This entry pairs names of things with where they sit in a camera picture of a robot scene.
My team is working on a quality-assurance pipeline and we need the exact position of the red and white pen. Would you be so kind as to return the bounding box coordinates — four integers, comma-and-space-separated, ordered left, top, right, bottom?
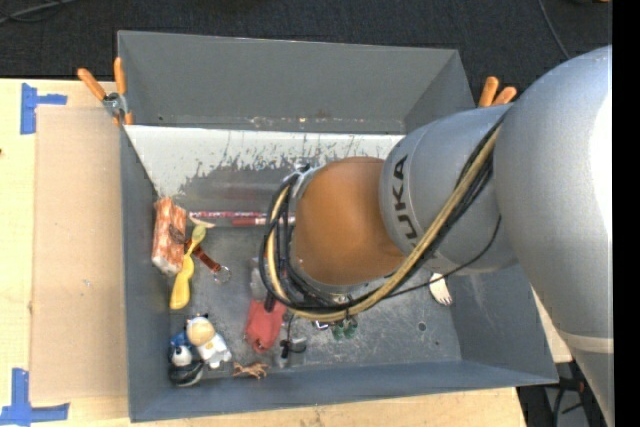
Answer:
188, 210, 297, 228

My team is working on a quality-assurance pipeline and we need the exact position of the brown cardboard board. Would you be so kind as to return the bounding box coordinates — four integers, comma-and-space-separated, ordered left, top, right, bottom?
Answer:
28, 104, 132, 412

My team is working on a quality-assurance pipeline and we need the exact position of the brown strap key ring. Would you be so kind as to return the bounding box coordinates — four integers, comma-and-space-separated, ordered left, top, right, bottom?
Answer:
185, 238, 233, 286

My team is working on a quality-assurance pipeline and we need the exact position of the grey metal bin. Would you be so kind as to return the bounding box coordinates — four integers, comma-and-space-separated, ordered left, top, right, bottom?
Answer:
115, 29, 560, 424

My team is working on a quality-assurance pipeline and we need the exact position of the small brown toy spider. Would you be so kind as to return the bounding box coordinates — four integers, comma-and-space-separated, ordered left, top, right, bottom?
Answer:
231, 360, 272, 381

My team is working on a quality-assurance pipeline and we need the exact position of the blue and black toy panda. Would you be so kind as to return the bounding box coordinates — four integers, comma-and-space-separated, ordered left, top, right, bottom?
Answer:
166, 331, 206, 388

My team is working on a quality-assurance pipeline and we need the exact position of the white and orange toy figure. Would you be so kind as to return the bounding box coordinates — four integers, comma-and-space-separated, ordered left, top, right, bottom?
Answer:
185, 314, 234, 370

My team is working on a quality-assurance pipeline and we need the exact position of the black cylinder on white bracket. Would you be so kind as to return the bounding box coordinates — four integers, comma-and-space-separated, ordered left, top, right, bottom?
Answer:
278, 314, 296, 361

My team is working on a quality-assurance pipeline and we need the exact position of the orange and white patterned block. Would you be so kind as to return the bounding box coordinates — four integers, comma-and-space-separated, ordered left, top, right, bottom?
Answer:
151, 196, 188, 277

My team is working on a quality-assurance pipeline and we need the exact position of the pale grey metal gripper finger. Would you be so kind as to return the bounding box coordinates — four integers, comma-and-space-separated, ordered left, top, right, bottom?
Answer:
288, 336, 309, 367

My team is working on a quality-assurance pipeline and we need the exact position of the white toy foot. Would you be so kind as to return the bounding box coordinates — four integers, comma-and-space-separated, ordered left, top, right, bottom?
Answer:
428, 271, 454, 307

